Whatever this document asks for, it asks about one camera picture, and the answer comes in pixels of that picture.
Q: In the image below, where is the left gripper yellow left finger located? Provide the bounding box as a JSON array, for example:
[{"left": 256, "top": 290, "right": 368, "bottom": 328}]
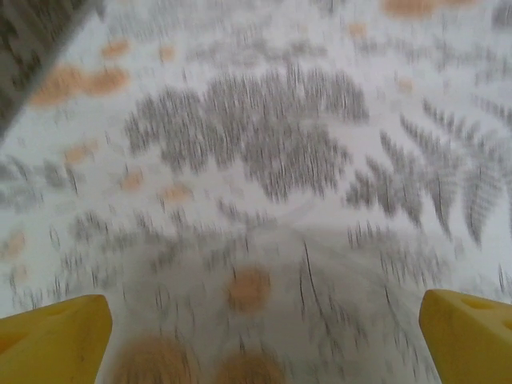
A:
[{"left": 0, "top": 294, "right": 113, "bottom": 384}]

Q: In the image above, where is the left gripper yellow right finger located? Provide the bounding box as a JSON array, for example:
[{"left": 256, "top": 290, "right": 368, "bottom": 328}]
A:
[{"left": 418, "top": 288, "right": 512, "bottom": 384}]

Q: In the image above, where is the floral patterned table cover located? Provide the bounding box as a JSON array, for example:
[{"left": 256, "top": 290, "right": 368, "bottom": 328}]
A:
[{"left": 0, "top": 0, "right": 512, "bottom": 384}]

